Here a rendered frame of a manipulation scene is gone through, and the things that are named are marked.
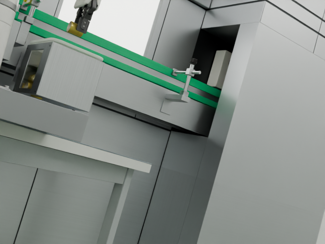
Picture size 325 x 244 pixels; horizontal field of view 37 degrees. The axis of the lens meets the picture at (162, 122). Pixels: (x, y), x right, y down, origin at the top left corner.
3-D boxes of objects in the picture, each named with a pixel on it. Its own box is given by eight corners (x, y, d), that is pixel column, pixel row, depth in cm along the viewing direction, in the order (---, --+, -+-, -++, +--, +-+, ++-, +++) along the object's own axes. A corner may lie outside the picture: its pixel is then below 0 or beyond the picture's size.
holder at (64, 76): (54, 106, 166) (68, 64, 168) (89, 112, 144) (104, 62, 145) (7, 90, 157) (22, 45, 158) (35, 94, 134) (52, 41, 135)
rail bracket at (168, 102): (166, 114, 194) (182, 61, 196) (192, 117, 181) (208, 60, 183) (157, 111, 192) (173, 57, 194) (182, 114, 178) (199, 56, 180)
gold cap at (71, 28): (65, 32, 146) (78, 38, 148) (69, 31, 143) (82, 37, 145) (68, 21, 147) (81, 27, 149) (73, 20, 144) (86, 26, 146)
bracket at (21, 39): (16, 48, 157) (23, 27, 158) (26, 46, 150) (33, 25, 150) (6, 43, 155) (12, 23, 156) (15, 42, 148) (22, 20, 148)
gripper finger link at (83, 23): (82, 8, 145) (75, 29, 144) (86, 7, 142) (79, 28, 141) (92, 13, 146) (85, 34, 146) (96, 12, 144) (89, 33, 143)
